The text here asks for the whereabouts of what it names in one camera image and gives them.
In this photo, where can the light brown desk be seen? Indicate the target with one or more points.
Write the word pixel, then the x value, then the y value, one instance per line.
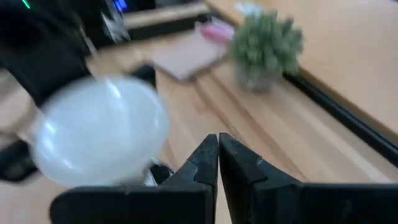
pixel 342 46

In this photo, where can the white rectangular card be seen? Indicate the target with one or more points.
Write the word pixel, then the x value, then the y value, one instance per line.
pixel 248 8

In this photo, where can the pink white package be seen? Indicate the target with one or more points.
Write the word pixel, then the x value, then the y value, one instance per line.
pixel 217 31

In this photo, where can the green artificial potted plant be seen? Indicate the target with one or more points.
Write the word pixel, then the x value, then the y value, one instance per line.
pixel 264 46

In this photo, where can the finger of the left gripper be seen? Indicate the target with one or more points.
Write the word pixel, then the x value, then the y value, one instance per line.
pixel 14 161
pixel 146 73

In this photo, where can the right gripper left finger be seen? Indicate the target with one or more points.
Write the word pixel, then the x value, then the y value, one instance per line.
pixel 199 174

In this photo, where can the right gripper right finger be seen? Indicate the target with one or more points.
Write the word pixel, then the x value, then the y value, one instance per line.
pixel 242 174

